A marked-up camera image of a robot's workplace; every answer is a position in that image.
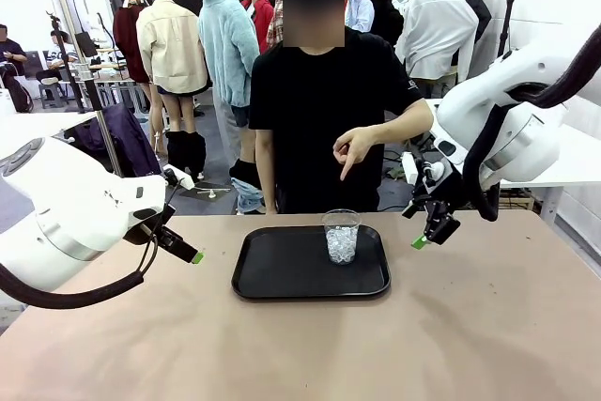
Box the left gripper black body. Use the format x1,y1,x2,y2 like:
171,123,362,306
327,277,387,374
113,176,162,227
125,223,185,252

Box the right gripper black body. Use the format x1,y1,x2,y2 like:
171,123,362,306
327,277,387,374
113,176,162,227
412,163,466,208

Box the person's left forearm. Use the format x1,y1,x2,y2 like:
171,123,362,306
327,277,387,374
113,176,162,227
370,100,434,144

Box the person's right forearm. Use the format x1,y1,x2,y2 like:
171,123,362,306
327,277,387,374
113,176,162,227
255,131,279,214

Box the clear plastic cup with ice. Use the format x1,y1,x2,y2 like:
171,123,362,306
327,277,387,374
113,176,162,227
321,208,362,267

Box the person's left hand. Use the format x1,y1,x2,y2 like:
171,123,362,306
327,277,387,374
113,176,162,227
332,127,379,182

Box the white power strip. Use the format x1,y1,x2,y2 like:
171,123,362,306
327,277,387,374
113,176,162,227
401,154,420,184

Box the wooden pallet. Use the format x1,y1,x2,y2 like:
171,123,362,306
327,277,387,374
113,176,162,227
499,187,537,210

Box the person in jeans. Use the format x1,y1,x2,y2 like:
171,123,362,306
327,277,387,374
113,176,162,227
230,177,265,215

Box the black trousers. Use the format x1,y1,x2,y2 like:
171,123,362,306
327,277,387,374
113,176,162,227
165,130,208,182

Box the black plastic tray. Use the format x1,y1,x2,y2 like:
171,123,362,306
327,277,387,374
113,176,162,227
231,224,392,301

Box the dark purple cloth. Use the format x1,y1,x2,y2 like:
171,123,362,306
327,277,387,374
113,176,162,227
77,102,163,177

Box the person in black t-shirt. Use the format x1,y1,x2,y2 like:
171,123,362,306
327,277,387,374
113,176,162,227
248,0,436,214

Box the mannequin in white shirt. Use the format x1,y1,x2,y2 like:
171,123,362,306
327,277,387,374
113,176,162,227
393,0,480,85

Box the black tripod stand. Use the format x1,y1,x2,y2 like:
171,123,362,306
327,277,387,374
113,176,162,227
496,0,518,60

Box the mannequin in black jacket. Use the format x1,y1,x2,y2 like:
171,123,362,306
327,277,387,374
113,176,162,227
357,0,405,48

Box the mannequin in cream jacket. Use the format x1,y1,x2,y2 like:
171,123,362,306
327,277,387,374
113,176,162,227
135,0,210,181

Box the mannequin in dark red sweater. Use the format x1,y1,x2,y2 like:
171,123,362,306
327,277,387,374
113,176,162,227
112,0,152,85

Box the seated person in striped shirt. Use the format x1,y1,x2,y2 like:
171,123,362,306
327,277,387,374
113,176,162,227
36,29,79,90

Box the mannequin in light blue fleece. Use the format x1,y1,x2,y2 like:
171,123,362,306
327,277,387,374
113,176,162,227
196,0,264,214

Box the black tripod with monitor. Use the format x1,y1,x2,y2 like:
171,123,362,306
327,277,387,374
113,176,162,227
46,10,102,116

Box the silver metal pole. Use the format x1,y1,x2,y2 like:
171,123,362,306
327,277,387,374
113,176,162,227
44,0,124,177

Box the seated person in dark shirt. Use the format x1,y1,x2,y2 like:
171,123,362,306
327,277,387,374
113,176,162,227
0,23,29,78

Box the mannequin in red jacket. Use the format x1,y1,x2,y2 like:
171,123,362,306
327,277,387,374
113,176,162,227
241,0,276,54

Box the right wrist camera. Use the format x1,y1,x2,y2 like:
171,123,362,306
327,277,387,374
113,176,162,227
422,161,445,186

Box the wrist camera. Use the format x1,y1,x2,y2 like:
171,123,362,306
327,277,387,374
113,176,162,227
422,161,445,186
162,168,194,191

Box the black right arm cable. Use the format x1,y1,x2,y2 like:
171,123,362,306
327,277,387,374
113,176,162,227
462,24,601,223

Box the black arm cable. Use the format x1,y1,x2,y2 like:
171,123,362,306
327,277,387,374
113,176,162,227
462,24,601,223
0,193,177,311

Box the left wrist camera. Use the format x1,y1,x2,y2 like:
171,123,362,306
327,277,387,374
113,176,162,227
162,168,194,191

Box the mannequin base plate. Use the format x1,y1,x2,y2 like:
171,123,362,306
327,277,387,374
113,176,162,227
180,182,235,204

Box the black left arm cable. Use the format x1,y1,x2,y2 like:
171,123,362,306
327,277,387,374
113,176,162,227
0,193,177,311

